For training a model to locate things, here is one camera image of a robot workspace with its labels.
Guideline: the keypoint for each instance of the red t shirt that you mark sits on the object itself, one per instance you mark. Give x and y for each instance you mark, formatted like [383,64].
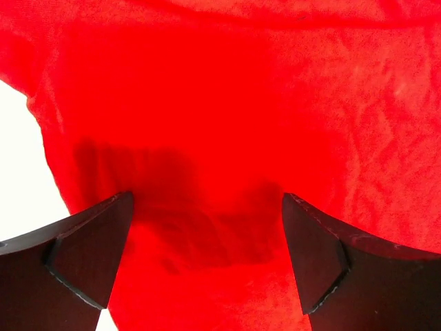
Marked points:
[208,112]

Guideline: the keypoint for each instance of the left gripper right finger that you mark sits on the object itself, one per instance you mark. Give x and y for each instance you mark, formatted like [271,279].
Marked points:
[348,279]

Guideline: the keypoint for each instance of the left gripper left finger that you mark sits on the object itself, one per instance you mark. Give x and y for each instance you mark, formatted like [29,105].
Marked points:
[60,277]

